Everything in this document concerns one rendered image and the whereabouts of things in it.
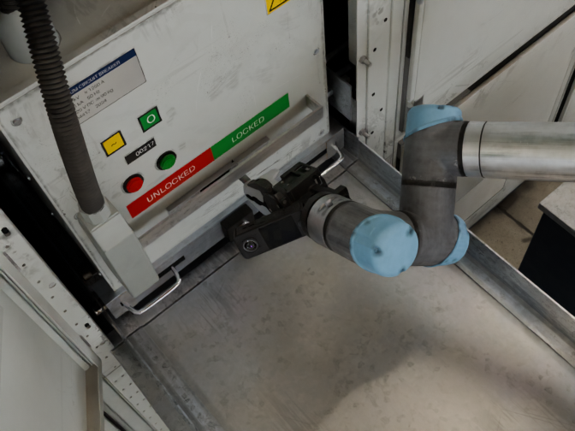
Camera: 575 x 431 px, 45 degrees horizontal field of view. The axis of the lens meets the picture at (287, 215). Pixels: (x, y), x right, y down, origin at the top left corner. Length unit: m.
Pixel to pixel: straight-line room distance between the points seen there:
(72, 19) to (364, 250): 0.45
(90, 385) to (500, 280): 0.72
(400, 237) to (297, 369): 0.40
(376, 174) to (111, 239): 0.60
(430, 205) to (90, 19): 0.49
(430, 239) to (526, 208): 1.45
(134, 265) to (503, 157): 0.51
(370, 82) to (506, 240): 1.17
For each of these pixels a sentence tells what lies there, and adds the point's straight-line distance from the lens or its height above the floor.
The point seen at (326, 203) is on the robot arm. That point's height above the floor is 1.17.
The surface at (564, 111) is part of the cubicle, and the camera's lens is 2.20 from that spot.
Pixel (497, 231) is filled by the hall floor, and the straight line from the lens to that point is 2.30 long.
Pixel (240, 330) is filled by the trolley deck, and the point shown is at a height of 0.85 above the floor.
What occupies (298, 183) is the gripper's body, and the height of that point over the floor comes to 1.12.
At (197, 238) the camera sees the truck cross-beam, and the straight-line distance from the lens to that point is 1.22.
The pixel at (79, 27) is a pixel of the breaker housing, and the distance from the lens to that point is 0.89.
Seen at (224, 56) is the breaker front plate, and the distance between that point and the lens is 0.99.
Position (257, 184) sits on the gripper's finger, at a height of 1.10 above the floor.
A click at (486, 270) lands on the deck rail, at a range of 1.26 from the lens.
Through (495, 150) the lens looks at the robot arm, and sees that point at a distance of 0.91.
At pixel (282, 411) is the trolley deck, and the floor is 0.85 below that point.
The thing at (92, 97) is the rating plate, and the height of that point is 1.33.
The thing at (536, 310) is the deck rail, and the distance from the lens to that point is 1.24.
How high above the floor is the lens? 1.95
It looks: 58 degrees down
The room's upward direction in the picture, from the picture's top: 9 degrees counter-clockwise
